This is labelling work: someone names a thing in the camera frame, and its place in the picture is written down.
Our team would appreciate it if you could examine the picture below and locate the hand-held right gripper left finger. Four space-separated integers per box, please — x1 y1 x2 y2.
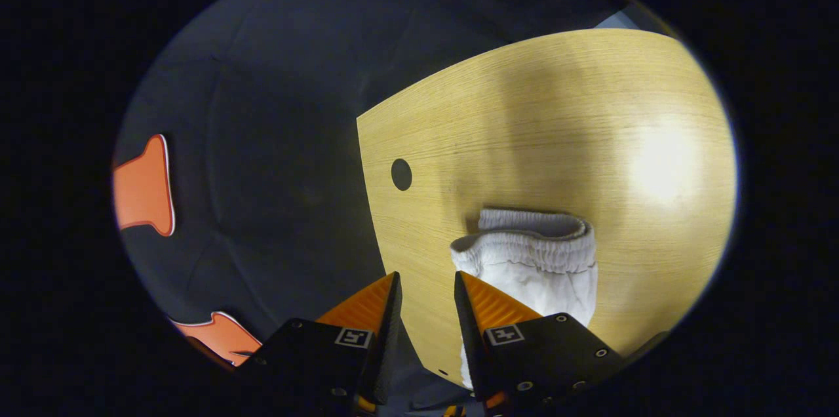
236 271 402 414

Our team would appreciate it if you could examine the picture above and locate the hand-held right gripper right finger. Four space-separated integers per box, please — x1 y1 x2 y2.
454 271 627 414

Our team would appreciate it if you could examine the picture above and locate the black backdrop cloth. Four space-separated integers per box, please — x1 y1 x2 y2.
111 0 656 372

